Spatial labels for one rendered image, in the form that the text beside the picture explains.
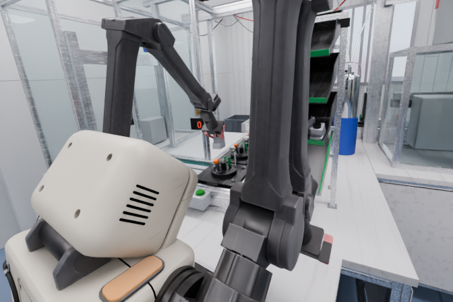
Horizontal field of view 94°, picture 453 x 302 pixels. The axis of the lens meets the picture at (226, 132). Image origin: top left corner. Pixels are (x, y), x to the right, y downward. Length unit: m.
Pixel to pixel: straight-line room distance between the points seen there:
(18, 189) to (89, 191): 2.52
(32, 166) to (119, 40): 2.34
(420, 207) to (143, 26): 1.61
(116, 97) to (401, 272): 0.94
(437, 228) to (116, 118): 1.69
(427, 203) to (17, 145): 3.15
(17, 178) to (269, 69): 2.67
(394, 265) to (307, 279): 0.29
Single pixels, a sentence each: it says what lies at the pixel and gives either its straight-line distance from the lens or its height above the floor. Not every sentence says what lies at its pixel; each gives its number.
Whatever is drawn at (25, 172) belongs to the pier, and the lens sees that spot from 2.80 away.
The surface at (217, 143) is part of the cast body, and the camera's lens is 1.04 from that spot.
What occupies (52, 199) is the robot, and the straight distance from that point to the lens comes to 0.38.
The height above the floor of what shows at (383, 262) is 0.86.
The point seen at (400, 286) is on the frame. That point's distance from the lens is 0.97.
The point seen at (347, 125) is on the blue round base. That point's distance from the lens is 1.69.
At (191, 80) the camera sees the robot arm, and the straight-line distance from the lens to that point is 0.77.
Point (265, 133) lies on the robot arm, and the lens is 0.28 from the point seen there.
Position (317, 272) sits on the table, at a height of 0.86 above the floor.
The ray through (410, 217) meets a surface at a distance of 1.69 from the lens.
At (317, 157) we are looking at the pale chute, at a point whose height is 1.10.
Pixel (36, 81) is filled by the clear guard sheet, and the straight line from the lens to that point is 1.82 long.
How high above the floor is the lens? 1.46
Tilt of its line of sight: 15 degrees down
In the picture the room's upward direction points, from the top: 4 degrees counter-clockwise
